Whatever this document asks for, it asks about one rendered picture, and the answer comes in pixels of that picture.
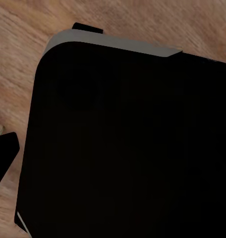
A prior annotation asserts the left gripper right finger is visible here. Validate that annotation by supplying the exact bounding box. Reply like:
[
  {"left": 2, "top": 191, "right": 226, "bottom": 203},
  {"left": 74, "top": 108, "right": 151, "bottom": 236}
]
[{"left": 216, "top": 132, "right": 226, "bottom": 163}]

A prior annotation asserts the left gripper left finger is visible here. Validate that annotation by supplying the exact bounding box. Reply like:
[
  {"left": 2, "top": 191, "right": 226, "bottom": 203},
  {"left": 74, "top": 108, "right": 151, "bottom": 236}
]
[{"left": 0, "top": 132, "right": 20, "bottom": 181}]

